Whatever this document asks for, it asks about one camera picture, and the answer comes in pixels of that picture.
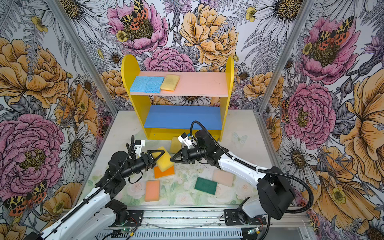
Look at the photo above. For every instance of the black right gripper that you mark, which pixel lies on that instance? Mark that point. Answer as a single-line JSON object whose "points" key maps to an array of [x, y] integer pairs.
{"points": [[185, 157]]}

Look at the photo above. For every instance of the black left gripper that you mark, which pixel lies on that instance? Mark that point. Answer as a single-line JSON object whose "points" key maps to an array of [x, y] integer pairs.
{"points": [[149, 163]]}

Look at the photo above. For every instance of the yellow sponge with green back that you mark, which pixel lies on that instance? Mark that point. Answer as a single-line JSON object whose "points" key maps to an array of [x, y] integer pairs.
{"points": [[176, 145]]}

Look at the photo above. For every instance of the peach pink sponge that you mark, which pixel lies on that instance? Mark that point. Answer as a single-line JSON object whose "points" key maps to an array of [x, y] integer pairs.
{"points": [[152, 191]]}

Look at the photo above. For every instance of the dark green scouring pad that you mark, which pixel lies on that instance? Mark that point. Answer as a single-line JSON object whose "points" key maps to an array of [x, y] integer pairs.
{"points": [[206, 186]]}

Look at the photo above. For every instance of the pale pink sponge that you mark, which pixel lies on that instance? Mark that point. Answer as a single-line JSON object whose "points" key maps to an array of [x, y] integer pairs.
{"points": [[223, 178]]}

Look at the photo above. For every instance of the blue cellulose sponge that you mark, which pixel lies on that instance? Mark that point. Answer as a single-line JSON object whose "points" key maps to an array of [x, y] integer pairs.
{"points": [[140, 85], [153, 85]]}

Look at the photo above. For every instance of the dull yellow sponge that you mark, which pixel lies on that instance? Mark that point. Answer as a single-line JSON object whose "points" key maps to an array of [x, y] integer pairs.
{"points": [[170, 83]]}

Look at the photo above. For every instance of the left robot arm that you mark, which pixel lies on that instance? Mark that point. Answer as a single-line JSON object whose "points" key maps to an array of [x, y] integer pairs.
{"points": [[99, 209]]}

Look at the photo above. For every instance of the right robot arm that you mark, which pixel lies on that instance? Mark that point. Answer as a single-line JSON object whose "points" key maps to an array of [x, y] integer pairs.
{"points": [[274, 192]]}

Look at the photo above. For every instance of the yellow shelf with coloured boards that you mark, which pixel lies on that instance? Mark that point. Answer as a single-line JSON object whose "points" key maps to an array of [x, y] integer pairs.
{"points": [[163, 122]]}

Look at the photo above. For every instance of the orange sponge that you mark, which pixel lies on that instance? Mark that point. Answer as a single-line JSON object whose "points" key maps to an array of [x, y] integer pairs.
{"points": [[159, 174]]}

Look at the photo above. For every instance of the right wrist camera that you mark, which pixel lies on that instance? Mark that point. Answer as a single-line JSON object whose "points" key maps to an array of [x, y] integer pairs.
{"points": [[187, 140]]}

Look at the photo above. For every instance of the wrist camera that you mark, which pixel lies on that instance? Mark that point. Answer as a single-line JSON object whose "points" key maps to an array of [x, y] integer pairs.
{"points": [[187, 140], [139, 144]]}

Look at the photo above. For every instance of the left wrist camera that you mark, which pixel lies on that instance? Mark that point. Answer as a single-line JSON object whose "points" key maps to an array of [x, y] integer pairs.
{"points": [[139, 144]]}

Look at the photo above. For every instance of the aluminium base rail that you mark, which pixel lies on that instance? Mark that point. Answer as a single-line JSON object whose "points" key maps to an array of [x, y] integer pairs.
{"points": [[176, 223]]}

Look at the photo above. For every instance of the aluminium frame post left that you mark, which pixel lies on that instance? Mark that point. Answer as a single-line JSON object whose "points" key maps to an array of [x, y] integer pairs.
{"points": [[70, 32]]}

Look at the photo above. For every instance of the aluminium frame post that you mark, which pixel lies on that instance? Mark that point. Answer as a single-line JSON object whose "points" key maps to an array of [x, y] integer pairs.
{"points": [[70, 32], [291, 40]]}

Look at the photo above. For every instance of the aluminium frame post right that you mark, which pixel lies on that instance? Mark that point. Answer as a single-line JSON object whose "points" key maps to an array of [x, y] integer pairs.
{"points": [[291, 40]]}

